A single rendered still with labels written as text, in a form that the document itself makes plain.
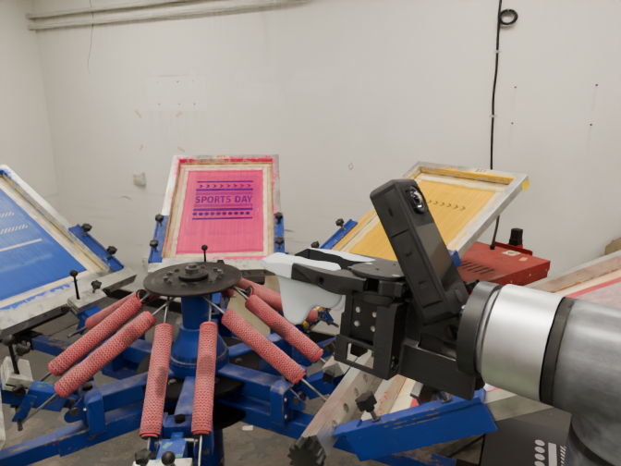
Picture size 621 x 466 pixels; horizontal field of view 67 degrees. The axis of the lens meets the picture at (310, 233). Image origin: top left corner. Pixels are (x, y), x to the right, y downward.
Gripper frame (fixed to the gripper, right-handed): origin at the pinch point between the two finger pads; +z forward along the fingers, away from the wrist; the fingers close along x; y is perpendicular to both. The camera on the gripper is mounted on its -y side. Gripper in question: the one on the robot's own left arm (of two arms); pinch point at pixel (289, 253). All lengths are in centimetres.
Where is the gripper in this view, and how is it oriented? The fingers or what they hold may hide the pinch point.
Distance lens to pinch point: 47.1
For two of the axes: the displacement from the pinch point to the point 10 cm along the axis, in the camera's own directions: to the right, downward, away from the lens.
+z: -7.9, -1.6, 6.0
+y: -0.8, 9.9, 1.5
